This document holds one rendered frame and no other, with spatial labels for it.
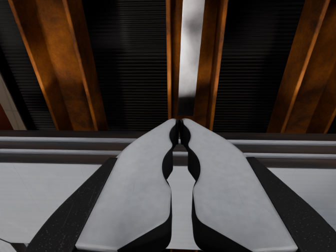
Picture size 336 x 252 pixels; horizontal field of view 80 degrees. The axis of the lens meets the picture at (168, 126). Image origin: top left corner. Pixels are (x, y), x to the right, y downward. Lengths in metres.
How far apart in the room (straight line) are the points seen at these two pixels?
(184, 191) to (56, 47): 0.31
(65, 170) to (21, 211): 0.12
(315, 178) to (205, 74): 0.22
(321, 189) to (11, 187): 0.38
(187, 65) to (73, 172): 0.21
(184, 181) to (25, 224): 0.26
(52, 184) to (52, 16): 0.25
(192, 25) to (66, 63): 0.23
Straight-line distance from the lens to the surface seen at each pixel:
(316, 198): 0.32
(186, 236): 0.35
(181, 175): 0.24
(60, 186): 0.30
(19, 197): 0.35
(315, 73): 0.43
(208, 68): 0.37
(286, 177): 0.27
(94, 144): 0.27
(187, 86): 0.33
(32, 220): 0.38
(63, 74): 0.42
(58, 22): 0.40
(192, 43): 0.31
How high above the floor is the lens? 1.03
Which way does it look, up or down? 58 degrees down
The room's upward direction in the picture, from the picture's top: 175 degrees counter-clockwise
